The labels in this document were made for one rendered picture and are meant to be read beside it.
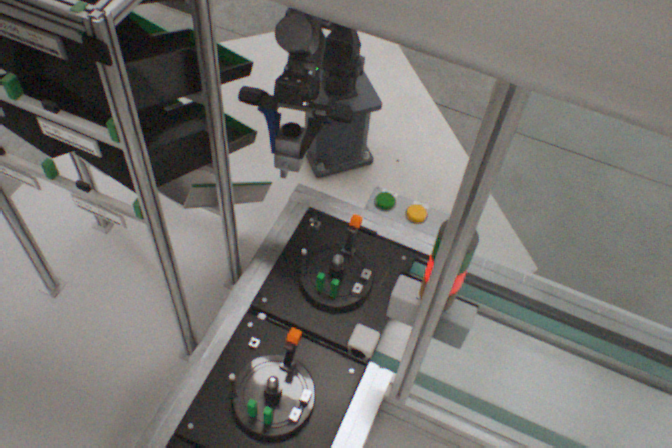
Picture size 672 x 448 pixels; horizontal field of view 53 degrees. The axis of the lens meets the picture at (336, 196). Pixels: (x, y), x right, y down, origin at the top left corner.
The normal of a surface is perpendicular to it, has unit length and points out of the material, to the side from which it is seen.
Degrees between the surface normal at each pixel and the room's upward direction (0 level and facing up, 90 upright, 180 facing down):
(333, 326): 0
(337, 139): 90
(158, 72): 90
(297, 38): 40
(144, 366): 0
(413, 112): 0
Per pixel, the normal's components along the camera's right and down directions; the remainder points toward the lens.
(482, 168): -0.41, 0.72
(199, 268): 0.06, -0.59
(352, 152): 0.36, 0.76
